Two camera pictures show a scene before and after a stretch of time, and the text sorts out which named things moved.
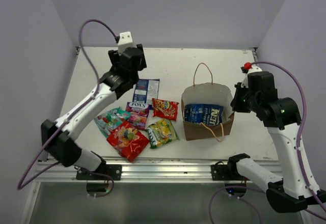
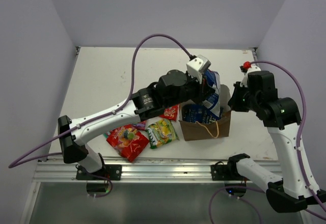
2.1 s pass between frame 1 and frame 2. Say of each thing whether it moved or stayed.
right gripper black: stayed
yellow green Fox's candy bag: stayed
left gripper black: moved
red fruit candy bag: stayed
